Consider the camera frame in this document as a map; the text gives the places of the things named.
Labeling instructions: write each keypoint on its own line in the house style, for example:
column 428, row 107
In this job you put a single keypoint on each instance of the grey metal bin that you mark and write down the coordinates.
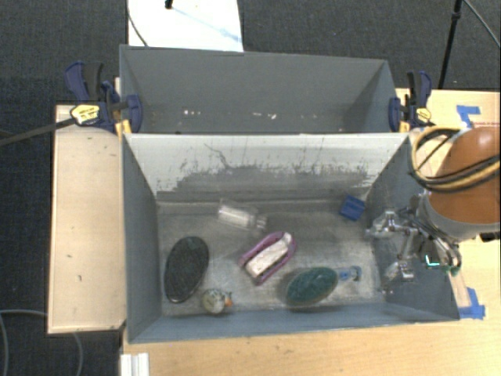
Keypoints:
column 250, row 92

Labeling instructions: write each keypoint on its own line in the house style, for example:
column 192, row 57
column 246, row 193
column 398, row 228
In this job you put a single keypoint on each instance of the black cylinder on white bracket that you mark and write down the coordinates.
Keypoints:
column 491, row 236

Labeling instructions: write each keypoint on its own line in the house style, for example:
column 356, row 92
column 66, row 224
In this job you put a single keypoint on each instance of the black oval disc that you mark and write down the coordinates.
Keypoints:
column 186, row 268

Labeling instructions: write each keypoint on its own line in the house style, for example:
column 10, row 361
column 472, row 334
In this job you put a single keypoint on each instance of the small clear blue-label bottle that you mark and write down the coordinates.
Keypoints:
column 349, row 274

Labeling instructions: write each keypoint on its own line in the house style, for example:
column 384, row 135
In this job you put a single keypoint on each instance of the purple and white brush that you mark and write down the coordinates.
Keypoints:
column 270, row 257

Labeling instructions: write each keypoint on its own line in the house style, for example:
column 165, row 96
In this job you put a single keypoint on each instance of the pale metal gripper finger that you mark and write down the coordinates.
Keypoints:
column 385, row 225
column 401, row 273

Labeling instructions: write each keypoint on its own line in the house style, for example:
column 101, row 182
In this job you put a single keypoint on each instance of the pale wood board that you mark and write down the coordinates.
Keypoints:
column 86, row 218

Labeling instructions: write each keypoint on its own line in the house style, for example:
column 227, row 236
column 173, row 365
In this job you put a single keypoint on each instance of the clear glass jar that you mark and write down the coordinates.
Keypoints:
column 238, row 214

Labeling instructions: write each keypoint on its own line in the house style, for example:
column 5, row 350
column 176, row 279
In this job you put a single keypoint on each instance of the small blue block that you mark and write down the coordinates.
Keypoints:
column 352, row 207

